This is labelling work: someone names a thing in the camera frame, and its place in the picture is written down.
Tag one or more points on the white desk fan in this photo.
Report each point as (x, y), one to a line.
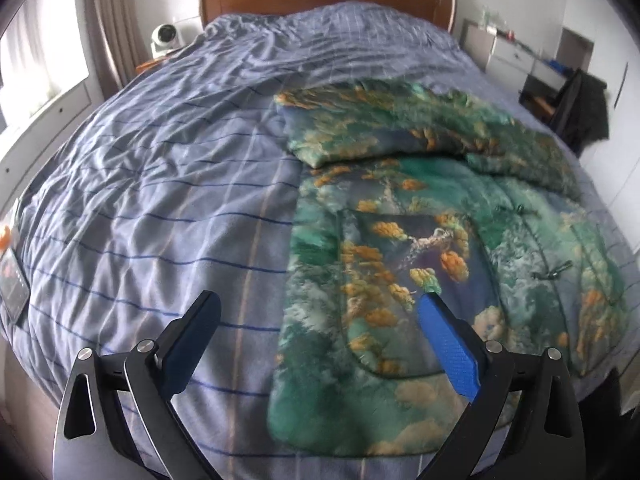
(164, 37)

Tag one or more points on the clear bottle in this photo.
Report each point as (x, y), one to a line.
(487, 16)

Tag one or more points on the wooden chair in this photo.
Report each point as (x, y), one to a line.
(542, 105)

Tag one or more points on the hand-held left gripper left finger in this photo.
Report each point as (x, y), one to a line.
(192, 340)

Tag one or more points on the brown curtain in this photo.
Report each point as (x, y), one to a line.
(107, 20)

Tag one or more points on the green printed padded jacket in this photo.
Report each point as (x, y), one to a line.
(400, 210)

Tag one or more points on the wooden nightstand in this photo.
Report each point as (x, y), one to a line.
(147, 65)

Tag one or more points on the white desk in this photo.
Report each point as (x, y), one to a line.
(510, 55)

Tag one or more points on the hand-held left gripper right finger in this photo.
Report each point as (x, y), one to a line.
(450, 340)

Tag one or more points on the blue object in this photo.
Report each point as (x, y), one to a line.
(557, 65)

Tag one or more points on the clear plastic bag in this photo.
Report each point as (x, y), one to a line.
(6, 237)

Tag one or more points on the black smartphone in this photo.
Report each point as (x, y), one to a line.
(12, 285)

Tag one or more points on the white sheer curtain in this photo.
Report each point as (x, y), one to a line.
(40, 50)

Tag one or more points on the black coat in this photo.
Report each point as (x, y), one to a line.
(582, 105)

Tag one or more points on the blue checked blanket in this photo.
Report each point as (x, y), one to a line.
(175, 185)

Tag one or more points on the white window seat cabinet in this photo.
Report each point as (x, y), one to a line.
(45, 135)

